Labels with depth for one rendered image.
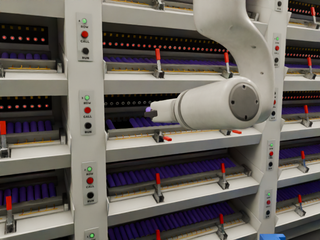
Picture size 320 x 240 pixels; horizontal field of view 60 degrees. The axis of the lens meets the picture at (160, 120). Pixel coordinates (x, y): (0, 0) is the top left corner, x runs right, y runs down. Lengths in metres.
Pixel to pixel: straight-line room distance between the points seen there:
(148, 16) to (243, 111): 0.50
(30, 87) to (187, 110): 0.43
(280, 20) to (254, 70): 0.65
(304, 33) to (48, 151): 1.03
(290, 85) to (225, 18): 0.77
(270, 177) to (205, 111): 0.78
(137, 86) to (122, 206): 0.38
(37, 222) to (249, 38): 0.71
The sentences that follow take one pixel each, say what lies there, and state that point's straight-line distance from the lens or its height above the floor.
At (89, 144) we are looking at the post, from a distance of 0.80.
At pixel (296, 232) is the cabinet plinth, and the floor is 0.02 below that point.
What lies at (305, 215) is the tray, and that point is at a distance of 1.45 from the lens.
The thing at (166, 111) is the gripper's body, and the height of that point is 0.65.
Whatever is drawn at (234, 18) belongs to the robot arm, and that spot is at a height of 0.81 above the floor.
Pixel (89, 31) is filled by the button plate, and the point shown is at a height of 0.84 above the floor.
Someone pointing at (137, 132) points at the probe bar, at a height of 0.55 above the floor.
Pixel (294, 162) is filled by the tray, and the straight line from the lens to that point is 1.40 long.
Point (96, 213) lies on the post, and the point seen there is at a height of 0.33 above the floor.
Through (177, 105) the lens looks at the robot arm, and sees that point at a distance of 0.54.
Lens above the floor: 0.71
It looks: 8 degrees down
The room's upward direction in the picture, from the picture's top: straight up
